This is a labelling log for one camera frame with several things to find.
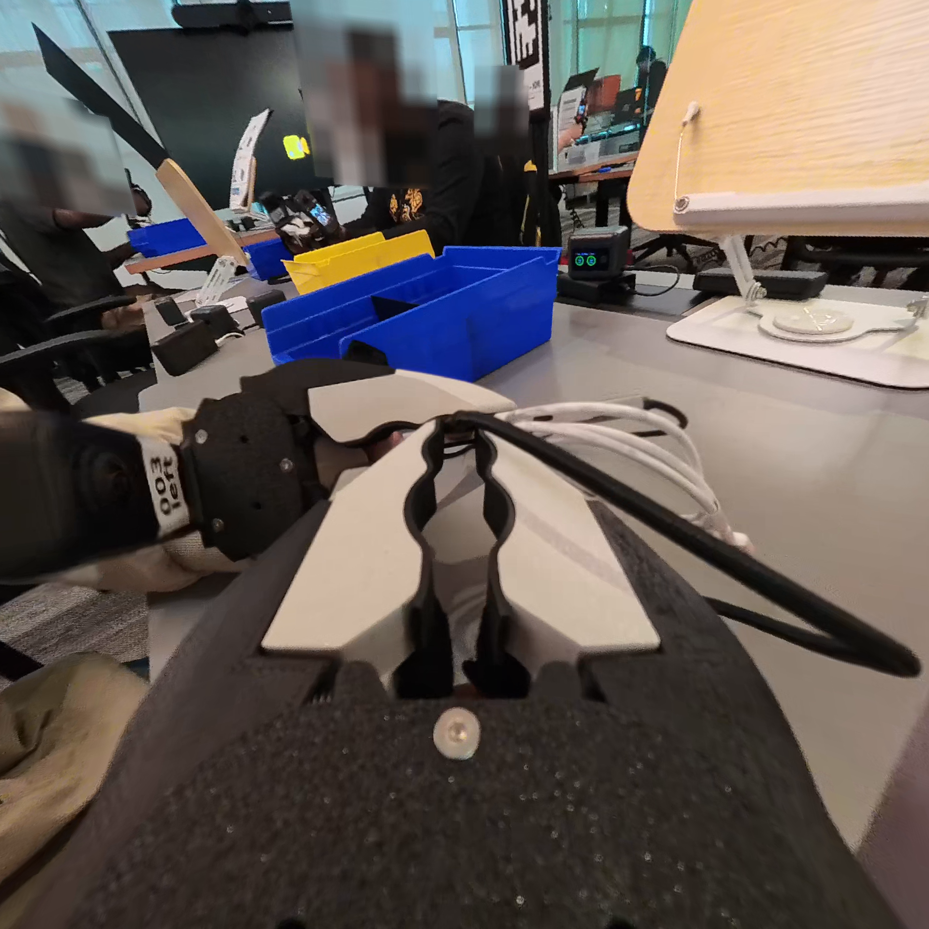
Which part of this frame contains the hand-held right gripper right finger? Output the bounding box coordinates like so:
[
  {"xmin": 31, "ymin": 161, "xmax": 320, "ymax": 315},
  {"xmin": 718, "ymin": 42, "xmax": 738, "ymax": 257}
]
[{"xmin": 464, "ymin": 428, "xmax": 661, "ymax": 690}]

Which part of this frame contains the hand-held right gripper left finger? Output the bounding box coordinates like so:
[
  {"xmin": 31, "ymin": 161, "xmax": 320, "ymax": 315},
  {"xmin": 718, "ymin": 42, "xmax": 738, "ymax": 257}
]
[{"xmin": 261, "ymin": 420, "xmax": 454, "ymax": 690}]

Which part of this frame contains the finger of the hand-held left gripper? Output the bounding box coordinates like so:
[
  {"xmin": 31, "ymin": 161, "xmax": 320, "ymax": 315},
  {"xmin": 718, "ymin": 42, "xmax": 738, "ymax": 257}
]
[
  {"xmin": 307, "ymin": 368, "xmax": 518, "ymax": 446},
  {"xmin": 327, "ymin": 446, "xmax": 400, "ymax": 503}
]

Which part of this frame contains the thick black cable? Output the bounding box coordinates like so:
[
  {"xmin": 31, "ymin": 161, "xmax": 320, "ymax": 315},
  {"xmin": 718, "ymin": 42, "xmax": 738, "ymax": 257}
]
[{"xmin": 441, "ymin": 410, "xmax": 921, "ymax": 679}]

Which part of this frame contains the white cable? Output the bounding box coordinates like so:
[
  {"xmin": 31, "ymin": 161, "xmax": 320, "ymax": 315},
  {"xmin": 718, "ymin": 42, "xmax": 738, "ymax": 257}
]
[{"xmin": 497, "ymin": 401, "xmax": 753, "ymax": 556}]

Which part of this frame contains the yellow plastic storage bin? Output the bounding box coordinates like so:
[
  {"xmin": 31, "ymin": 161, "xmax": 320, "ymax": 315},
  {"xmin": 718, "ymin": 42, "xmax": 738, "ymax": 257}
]
[{"xmin": 282, "ymin": 229, "xmax": 436, "ymax": 296}]

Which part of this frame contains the black office chair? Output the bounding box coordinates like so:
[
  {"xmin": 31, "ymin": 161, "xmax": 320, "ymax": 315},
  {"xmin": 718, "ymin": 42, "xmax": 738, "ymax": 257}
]
[{"xmin": 0, "ymin": 294, "xmax": 159, "ymax": 411}]

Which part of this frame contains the small black display device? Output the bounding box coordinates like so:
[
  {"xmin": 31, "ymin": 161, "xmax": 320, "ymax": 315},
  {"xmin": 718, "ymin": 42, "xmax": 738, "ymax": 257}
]
[{"xmin": 557, "ymin": 225, "xmax": 637, "ymax": 306}]

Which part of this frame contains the black monitor screen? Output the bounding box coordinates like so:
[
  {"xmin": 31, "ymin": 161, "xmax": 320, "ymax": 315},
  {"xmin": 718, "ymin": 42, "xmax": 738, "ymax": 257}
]
[{"xmin": 107, "ymin": 25, "xmax": 315, "ymax": 213}]

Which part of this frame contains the black power brick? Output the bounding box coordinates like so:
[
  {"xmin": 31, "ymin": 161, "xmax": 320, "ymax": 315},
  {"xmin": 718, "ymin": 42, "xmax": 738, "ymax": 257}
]
[{"xmin": 693, "ymin": 267, "xmax": 830, "ymax": 300}]

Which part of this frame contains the framed marker sign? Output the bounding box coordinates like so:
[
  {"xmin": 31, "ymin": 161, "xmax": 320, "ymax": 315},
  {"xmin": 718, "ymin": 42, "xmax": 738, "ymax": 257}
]
[{"xmin": 501, "ymin": 0, "xmax": 550, "ymax": 111}]

